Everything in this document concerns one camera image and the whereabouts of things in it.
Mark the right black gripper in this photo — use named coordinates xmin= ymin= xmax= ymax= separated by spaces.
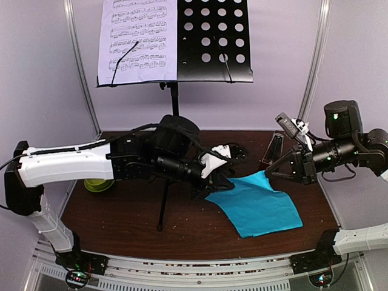
xmin=265 ymin=135 xmax=359 ymax=186

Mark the wooden metronome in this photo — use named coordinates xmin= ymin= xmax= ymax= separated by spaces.
xmin=258 ymin=132 xmax=284 ymax=171

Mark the cyan paper sheet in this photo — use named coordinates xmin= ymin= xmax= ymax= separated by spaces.
xmin=206 ymin=170 xmax=303 ymax=238

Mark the black perforated music stand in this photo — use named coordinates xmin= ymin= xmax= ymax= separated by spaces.
xmin=96 ymin=0 xmax=254 ymax=233

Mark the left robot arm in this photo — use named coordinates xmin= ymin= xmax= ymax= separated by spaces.
xmin=1 ymin=115 xmax=242 ymax=269

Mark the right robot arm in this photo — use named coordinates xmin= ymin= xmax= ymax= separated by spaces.
xmin=265 ymin=100 xmax=387 ymax=268

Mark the green bowl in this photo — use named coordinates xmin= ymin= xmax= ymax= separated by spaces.
xmin=84 ymin=179 xmax=114 ymax=193

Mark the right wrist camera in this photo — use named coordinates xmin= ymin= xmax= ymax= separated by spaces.
xmin=275 ymin=112 xmax=313 ymax=152

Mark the aluminium front rail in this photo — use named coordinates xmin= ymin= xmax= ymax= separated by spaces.
xmin=30 ymin=238 xmax=372 ymax=291

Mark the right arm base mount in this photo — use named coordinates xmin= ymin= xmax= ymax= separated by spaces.
xmin=290 ymin=250 xmax=342 ymax=289

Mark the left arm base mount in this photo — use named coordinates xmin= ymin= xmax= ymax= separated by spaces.
xmin=54 ymin=251 xmax=109 ymax=290

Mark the left aluminium frame post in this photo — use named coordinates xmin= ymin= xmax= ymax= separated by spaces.
xmin=63 ymin=0 xmax=102 ymax=137

